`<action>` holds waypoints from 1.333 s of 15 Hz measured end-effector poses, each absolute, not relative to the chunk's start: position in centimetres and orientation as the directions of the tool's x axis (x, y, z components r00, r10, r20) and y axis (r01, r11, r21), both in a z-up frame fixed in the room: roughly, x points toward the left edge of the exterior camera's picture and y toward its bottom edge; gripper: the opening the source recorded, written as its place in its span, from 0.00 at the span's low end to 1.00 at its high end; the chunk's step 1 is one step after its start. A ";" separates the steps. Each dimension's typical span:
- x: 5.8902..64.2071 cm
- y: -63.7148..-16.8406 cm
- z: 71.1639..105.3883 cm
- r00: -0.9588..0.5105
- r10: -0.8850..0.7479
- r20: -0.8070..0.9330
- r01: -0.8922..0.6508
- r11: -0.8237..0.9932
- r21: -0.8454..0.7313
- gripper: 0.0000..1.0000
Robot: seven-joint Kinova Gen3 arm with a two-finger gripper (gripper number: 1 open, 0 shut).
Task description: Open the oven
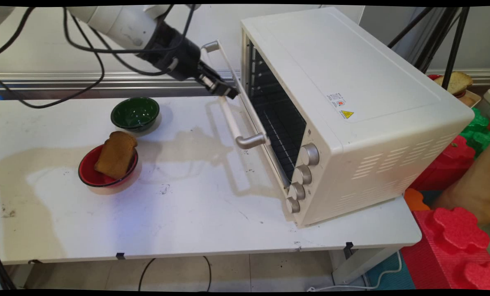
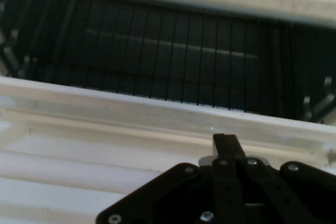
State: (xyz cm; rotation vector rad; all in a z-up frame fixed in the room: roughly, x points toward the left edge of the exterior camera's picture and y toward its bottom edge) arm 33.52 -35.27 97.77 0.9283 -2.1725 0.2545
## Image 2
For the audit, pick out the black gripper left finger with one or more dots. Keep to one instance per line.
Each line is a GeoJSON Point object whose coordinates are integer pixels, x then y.
{"type": "Point", "coordinates": [157, 195]}

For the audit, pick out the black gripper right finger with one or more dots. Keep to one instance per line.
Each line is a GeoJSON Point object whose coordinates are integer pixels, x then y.
{"type": "Point", "coordinates": [302, 195]}

